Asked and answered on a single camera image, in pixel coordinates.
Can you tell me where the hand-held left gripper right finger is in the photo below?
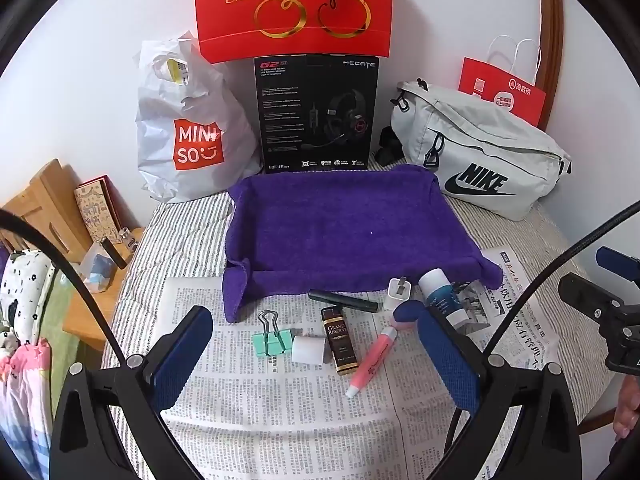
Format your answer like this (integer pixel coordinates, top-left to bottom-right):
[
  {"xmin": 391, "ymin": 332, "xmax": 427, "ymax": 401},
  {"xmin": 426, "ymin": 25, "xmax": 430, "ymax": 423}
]
[{"xmin": 393, "ymin": 300, "xmax": 583, "ymax": 480}]

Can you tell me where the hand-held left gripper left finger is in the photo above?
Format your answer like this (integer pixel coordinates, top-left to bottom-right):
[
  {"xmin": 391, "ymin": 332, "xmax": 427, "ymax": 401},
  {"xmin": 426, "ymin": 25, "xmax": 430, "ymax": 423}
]
[{"xmin": 50, "ymin": 305, "xmax": 215, "ymax": 480}]

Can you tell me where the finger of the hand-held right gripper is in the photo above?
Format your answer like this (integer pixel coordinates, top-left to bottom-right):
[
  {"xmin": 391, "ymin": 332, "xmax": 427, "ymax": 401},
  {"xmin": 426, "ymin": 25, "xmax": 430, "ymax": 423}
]
[
  {"xmin": 595, "ymin": 246, "xmax": 640, "ymax": 284},
  {"xmin": 558, "ymin": 273, "xmax": 632, "ymax": 326}
]

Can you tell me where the white and blue bottle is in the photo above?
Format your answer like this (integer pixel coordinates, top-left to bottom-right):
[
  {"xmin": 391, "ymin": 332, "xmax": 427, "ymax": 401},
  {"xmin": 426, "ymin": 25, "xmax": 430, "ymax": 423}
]
[{"xmin": 418, "ymin": 268, "xmax": 469, "ymax": 327}]

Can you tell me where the pink flashlight pen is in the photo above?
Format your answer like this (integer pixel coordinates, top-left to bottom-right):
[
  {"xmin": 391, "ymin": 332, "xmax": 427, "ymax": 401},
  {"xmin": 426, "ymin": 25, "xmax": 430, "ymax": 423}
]
[{"xmin": 345, "ymin": 326, "xmax": 399, "ymax": 400}]

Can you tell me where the mint green binder clip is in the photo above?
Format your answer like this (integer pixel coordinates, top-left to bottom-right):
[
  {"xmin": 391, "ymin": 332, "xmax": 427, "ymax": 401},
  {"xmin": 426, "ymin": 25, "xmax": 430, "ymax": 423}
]
[{"xmin": 254, "ymin": 310, "xmax": 294, "ymax": 360}]

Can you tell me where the brown Grand Reserve lighter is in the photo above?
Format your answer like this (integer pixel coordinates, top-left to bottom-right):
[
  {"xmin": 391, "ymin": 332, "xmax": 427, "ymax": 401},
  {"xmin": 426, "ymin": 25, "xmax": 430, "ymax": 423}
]
[{"xmin": 320, "ymin": 308, "xmax": 360, "ymax": 377}]

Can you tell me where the white tape roll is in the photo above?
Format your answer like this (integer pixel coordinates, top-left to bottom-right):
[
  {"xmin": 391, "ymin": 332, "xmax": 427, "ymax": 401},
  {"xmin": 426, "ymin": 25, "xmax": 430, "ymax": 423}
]
[{"xmin": 291, "ymin": 335, "xmax": 327, "ymax": 365}]

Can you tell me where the person's right hand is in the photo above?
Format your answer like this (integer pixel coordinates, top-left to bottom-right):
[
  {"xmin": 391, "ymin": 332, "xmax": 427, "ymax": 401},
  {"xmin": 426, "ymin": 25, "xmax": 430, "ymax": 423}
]
[{"xmin": 616, "ymin": 374, "xmax": 640, "ymax": 442}]

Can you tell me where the white charger plug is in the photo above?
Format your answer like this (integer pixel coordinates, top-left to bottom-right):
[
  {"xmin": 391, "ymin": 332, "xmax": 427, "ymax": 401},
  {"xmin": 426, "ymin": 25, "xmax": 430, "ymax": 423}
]
[{"xmin": 384, "ymin": 276, "xmax": 411, "ymax": 312}]

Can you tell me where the striped bed sheet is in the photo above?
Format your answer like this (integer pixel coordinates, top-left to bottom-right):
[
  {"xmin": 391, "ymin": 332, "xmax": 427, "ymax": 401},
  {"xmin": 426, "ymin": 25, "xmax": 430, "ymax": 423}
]
[{"xmin": 100, "ymin": 190, "xmax": 617, "ymax": 480}]

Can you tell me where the newspaper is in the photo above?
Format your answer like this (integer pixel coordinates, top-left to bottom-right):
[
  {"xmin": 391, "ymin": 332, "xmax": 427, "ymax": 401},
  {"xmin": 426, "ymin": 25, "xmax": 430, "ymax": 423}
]
[{"xmin": 160, "ymin": 247, "xmax": 562, "ymax": 480}]

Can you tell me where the black tube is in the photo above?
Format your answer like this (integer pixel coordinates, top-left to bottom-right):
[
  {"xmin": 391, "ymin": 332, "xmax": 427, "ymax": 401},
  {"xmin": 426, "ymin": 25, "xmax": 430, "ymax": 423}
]
[{"xmin": 308, "ymin": 288, "xmax": 384, "ymax": 314}]

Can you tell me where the translucent box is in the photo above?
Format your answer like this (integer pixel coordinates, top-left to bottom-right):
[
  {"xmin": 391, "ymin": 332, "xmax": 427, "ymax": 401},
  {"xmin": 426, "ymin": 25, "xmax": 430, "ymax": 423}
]
[{"xmin": 79, "ymin": 245, "xmax": 119, "ymax": 294}]

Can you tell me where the black cylinder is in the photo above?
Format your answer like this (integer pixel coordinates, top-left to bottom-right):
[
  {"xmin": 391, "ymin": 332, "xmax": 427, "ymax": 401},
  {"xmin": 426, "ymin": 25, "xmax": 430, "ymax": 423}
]
[{"xmin": 100, "ymin": 238, "xmax": 129, "ymax": 270}]

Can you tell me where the pink printed cloth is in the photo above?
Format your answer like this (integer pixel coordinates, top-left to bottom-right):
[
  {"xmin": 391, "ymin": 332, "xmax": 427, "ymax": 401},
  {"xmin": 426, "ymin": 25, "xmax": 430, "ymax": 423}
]
[{"xmin": 0, "ymin": 339, "xmax": 57, "ymax": 480}]

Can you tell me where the purple towel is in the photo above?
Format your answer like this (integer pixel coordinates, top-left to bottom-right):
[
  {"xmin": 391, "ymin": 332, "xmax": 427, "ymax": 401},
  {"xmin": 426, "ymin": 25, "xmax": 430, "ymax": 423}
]
[{"xmin": 222, "ymin": 164, "xmax": 504, "ymax": 325}]

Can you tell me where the white floral cloth bag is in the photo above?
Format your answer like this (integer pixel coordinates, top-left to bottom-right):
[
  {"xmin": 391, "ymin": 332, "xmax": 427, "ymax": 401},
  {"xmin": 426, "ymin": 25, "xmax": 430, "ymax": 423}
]
[{"xmin": 0, "ymin": 248, "xmax": 57, "ymax": 357}]

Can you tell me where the red-edged patterned book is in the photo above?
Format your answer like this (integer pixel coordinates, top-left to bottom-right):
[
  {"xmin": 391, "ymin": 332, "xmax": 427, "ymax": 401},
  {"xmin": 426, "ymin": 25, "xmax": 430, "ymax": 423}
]
[{"xmin": 74, "ymin": 175, "xmax": 124, "ymax": 245}]

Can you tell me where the grey waist bag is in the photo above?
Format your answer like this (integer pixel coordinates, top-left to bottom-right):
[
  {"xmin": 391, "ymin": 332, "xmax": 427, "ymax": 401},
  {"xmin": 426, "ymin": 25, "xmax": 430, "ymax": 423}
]
[{"xmin": 390, "ymin": 79, "xmax": 573, "ymax": 222}]

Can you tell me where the small red paper bag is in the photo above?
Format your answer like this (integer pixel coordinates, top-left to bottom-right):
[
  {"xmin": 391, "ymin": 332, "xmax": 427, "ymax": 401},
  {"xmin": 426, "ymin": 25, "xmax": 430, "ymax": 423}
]
[{"xmin": 457, "ymin": 35, "xmax": 547, "ymax": 129}]

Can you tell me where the wooden nightstand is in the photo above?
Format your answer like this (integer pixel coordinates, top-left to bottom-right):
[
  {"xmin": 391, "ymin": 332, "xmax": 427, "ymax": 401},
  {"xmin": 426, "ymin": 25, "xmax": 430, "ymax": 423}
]
[{"xmin": 0, "ymin": 159, "xmax": 147, "ymax": 357}]

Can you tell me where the white plastic shopping bag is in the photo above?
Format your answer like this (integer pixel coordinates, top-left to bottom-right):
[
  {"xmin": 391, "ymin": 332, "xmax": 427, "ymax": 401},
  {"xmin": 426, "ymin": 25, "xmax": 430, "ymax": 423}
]
[{"xmin": 134, "ymin": 31, "xmax": 264, "ymax": 205}]

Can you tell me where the black headset box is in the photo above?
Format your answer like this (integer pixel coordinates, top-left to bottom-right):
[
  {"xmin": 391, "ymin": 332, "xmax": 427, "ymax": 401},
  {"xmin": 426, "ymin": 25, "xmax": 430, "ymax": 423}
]
[{"xmin": 253, "ymin": 53, "xmax": 380, "ymax": 175}]

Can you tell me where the red gift bag gold print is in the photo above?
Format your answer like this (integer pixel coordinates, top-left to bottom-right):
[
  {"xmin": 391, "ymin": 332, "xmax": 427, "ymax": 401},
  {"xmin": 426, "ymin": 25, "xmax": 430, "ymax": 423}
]
[{"xmin": 194, "ymin": 0, "xmax": 396, "ymax": 65}]

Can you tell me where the black cable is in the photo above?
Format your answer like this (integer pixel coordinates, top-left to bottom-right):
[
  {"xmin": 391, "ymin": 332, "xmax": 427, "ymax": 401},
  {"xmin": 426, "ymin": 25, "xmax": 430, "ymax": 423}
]
[
  {"xmin": 0, "ymin": 208, "xmax": 169, "ymax": 480},
  {"xmin": 442, "ymin": 204, "xmax": 640, "ymax": 457}
]

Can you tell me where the brown wooden frame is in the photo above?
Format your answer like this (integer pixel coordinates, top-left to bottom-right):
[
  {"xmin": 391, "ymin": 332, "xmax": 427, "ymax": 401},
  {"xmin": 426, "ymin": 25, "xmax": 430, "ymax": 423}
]
[{"xmin": 537, "ymin": 0, "xmax": 565, "ymax": 134}]

